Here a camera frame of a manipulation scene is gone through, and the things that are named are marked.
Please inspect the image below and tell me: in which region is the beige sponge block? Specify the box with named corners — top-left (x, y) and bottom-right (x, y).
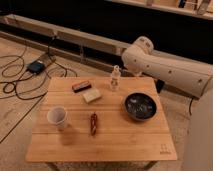
top-left (83, 89), bottom-right (101, 103)

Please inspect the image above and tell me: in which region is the black floor cable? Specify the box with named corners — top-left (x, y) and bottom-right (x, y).
top-left (0, 39), bottom-right (78, 144)

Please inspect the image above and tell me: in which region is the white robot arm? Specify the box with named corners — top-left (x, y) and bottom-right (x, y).
top-left (122, 36), bottom-right (213, 171)

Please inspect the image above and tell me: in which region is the small clear bottle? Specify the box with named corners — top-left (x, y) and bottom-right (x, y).
top-left (110, 65), bottom-right (121, 91)

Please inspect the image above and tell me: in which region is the wooden table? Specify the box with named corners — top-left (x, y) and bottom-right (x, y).
top-left (26, 77), bottom-right (177, 162)

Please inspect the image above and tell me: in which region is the dark ceramic bowl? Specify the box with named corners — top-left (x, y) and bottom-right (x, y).
top-left (124, 93), bottom-right (157, 121)

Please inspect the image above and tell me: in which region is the brown black eraser block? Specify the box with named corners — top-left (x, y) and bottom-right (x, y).
top-left (72, 81), bottom-right (92, 93)

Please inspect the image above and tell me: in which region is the red chili pepper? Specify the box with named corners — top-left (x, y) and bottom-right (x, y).
top-left (90, 113), bottom-right (98, 136)

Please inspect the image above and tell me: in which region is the blue power box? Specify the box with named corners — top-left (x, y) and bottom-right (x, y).
top-left (27, 61), bottom-right (45, 74)

